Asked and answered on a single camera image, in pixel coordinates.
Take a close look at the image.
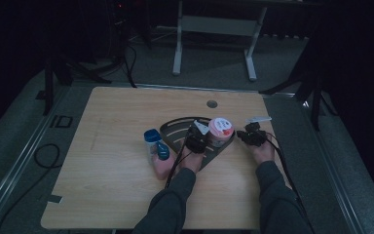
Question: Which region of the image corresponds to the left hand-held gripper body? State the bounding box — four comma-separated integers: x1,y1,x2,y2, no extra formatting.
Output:
184,119,210,155

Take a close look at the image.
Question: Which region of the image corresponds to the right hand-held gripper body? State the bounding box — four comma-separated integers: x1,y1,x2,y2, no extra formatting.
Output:
243,115,273,148

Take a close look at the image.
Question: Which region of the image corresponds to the person's right hand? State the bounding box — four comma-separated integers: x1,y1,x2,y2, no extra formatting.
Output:
248,136,277,166

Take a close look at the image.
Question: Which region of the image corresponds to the person's left hand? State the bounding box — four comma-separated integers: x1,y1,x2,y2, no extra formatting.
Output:
177,147,207,176

